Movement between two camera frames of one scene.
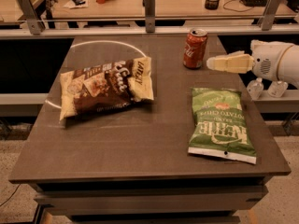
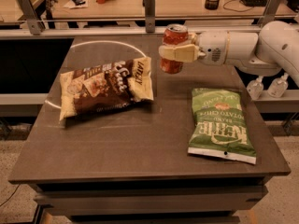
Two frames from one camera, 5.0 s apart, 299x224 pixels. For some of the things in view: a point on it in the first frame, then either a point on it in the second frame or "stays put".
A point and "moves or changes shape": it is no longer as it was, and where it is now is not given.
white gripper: [270, 62] → [212, 47]
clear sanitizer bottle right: [277, 89] stays put
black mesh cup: [212, 2] stays put
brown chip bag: [106, 86] stays put
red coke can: [194, 48] moves or changes shape
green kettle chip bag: [219, 128] stays put
